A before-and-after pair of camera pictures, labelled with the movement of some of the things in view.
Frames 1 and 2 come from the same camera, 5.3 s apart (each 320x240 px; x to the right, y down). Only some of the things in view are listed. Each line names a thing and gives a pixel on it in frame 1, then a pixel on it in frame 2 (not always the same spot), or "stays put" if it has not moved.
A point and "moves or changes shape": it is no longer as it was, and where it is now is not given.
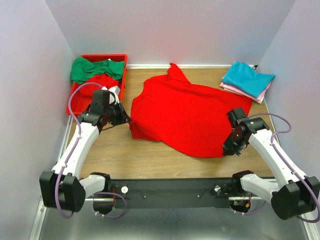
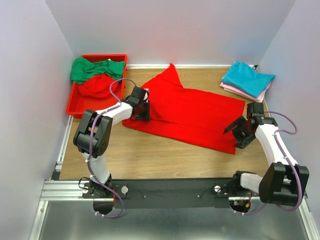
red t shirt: x=191 y=118 moves or changes shape
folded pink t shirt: x=227 y=89 stays put
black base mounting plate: x=176 y=193 stays put
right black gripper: x=230 y=148 to x=240 y=132
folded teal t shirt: x=245 y=78 stays put
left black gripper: x=124 y=116 to x=144 y=111
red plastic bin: x=81 y=104 stays put
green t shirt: x=82 y=68 stays put
